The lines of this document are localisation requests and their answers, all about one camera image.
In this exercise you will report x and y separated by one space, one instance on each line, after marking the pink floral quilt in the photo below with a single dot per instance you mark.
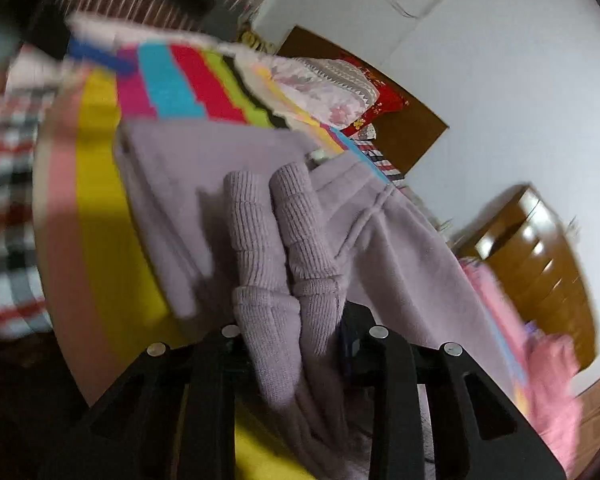
325 95

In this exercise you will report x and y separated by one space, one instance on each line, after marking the red black plaid sheet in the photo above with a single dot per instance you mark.
10 160

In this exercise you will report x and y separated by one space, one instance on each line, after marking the colourful striped blanket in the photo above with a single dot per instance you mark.
100 210

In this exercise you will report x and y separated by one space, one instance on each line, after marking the yellow brown floral cushion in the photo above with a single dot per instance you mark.
256 42

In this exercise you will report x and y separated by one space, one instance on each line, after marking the lilac knit sweater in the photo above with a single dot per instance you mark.
260 240

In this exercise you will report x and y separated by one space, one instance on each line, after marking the pink cloth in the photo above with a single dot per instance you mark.
555 385

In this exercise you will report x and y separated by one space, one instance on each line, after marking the grey zigzag pillow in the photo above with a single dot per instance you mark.
340 72

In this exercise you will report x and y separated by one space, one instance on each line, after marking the wooden bed headboard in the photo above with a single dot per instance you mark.
405 130

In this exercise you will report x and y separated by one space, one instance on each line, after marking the wooden nightstand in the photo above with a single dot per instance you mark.
540 270

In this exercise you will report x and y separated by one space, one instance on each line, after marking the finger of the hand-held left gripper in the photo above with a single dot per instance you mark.
97 55

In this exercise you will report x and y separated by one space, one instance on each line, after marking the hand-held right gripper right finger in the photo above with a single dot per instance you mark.
352 347

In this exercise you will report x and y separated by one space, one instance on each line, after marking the red patterned pillow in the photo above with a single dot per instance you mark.
385 100

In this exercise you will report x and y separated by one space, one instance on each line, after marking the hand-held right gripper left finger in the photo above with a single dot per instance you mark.
220 360

